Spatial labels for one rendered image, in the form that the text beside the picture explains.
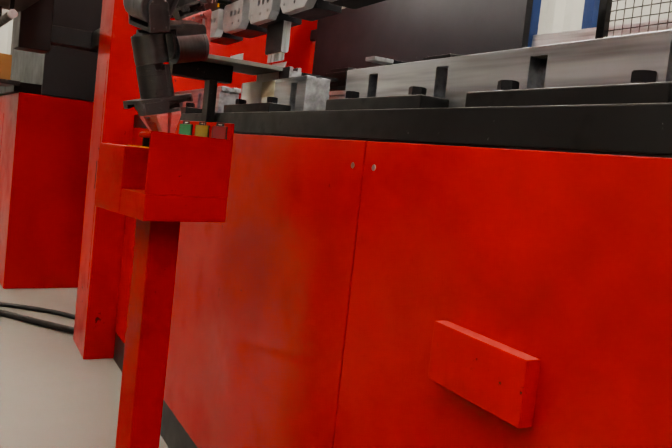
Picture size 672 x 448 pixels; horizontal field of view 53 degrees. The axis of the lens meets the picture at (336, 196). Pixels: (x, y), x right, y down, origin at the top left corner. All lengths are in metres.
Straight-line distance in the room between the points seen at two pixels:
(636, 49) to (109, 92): 1.93
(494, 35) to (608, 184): 1.18
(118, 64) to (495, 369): 1.96
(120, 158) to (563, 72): 0.76
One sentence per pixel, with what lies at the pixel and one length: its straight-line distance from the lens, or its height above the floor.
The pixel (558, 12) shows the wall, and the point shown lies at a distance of 6.66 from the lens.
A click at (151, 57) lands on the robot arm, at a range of 1.17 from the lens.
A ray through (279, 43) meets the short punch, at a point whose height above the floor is 1.06.
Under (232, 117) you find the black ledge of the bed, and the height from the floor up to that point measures 0.86.
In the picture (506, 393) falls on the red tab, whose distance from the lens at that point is 0.73.
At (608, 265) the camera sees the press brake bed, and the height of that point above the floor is 0.73.
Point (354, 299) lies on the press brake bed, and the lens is 1.00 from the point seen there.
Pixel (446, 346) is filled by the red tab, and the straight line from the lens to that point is 0.80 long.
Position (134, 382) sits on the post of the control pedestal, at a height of 0.35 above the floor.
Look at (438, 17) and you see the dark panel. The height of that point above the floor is 1.23.
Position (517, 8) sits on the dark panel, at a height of 1.21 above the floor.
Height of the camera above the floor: 0.80
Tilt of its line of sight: 3 degrees down
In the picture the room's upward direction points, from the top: 6 degrees clockwise
